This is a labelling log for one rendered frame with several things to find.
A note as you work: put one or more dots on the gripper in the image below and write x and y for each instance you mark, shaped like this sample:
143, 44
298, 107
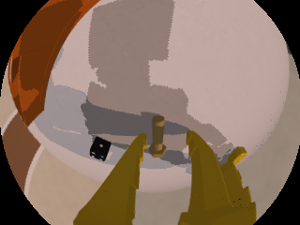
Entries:
114, 201

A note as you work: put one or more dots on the black die with white pips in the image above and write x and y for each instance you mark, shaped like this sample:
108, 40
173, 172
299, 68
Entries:
100, 149

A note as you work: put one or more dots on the orange labelled storage bins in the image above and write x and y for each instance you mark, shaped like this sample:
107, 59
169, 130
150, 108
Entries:
36, 50

